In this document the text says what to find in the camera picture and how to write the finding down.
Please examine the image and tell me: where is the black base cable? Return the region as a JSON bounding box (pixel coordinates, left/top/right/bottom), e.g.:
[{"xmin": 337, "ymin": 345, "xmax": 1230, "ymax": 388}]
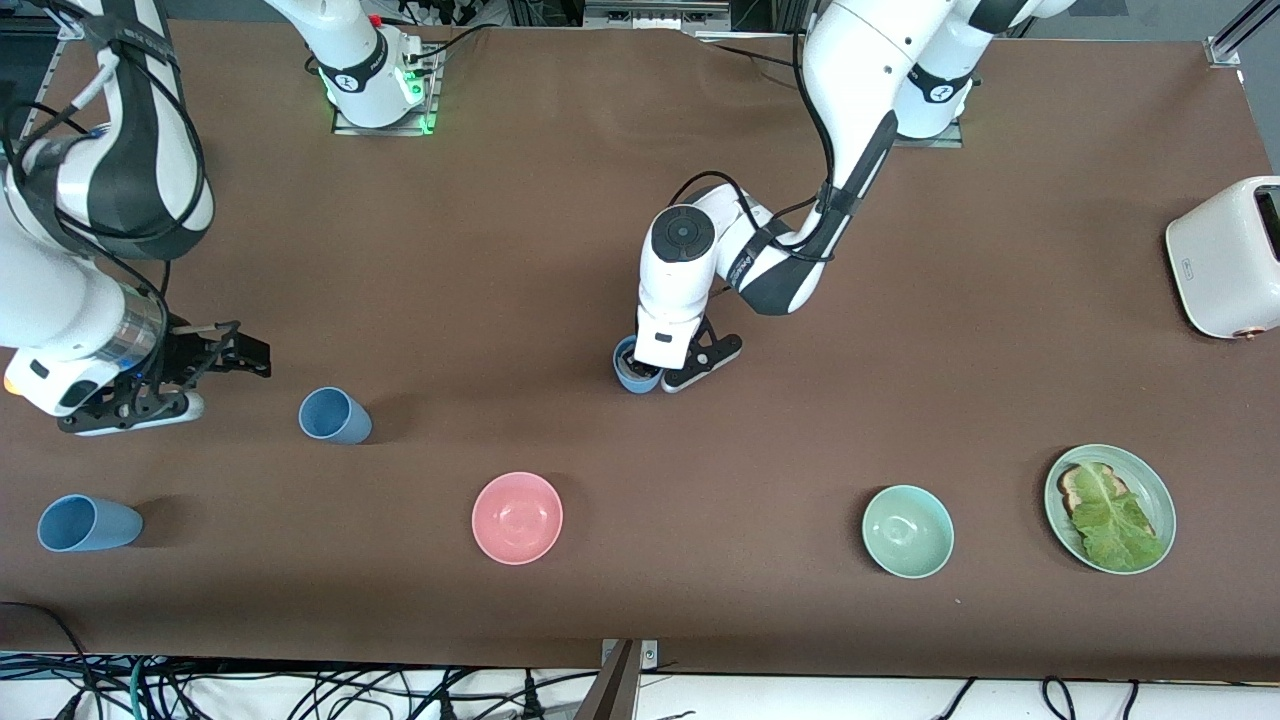
[
  {"xmin": 405, "ymin": 25, "xmax": 493, "ymax": 63},
  {"xmin": 700, "ymin": 38, "xmax": 806, "ymax": 71}
]

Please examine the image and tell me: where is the grey metal box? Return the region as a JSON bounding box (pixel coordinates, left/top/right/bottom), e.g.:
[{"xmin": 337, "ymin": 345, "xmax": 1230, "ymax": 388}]
[{"xmin": 583, "ymin": 0, "xmax": 733, "ymax": 31}]

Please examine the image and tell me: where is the aluminium frame profile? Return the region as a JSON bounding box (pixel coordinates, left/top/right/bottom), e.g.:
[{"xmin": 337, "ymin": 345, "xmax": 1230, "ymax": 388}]
[
  {"xmin": 22, "ymin": 12, "xmax": 101, "ymax": 131},
  {"xmin": 1205, "ymin": 0, "xmax": 1280, "ymax": 69}
]

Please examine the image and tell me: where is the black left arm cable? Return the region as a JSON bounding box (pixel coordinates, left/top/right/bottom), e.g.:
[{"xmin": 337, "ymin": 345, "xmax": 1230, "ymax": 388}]
[{"xmin": 668, "ymin": 20, "xmax": 839, "ymax": 263}]

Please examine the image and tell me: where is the pale green bowl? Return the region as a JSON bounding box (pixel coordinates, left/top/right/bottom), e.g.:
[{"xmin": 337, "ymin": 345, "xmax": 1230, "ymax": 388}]
[{"xmin": 862, "ymin": 485, "xmax": 955, "ymax": 579}]

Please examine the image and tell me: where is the pale green plate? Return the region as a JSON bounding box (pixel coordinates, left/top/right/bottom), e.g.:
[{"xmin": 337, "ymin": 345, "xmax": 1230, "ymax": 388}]
[{"xmin": 1044, "ymin": 444, "xmax": 1177, "ymax": 575}]

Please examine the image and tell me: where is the white toaster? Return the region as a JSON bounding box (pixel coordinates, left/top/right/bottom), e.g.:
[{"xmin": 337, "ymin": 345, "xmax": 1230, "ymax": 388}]
[{"xmin": 1165, "ymin": 176, "xmax": 1280, "ymax": 341}]

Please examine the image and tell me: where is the black floor cable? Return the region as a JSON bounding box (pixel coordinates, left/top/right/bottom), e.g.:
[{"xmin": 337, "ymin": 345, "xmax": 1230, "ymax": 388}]
[{"xmin": 0, "ymin": 600, "xmax": 96, "ymax": 720}]

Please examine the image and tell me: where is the toasted bread slice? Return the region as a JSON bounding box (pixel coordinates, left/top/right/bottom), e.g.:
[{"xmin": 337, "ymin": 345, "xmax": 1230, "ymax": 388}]
[{"xmin": 1058, "ymin": 462, "xmax": 1161, "ymax": 546}]

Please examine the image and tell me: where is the dark metal beam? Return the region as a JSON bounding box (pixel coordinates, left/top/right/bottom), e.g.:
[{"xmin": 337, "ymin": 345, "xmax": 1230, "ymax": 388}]
[{"xmin": 575, "ymin": 640, "xmax": 641, "ymax": 720}]

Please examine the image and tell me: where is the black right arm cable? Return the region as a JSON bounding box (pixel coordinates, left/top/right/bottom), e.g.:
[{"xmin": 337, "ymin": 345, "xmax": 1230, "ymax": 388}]
[{"xmin": 0, "ymin": 40, "xmax": 208, "ymax": 301}]

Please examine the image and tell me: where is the pink bowl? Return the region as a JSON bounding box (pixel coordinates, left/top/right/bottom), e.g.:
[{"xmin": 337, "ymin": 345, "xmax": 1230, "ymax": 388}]
[{"xmin": 471, "ymin": 472, "xmax": 564, "ymax": 566}]

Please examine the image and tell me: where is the green lettuce leaf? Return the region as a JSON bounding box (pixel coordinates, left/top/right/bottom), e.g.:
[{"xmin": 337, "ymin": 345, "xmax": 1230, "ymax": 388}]
[{"xmin": 1070, "ymin": 465, "xmax": 1166, "ymax": 571}]

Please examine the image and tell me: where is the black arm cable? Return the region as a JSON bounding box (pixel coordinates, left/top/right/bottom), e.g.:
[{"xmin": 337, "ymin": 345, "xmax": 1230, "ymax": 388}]
[
  {"xmin": 0, "ymin": 40, "xmax": 208, "ymax": 301},
  {"xmin": 668, "ymin": 20, "xmax": 839, "ymax": 263}
]

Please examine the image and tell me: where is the blue plastic cup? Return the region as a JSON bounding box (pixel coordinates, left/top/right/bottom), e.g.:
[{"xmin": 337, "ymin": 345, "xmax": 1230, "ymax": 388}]
[
  {"xmin": 298, "ymin": 387, "xmax": 373, "ymax": 446},
  {"xmin": 37, "ymin": 494, "xmax": 144, "ymax": 553},
  {"xmin": 613, "ymin": 336, "xmax": 669, "ymax": 394}
]

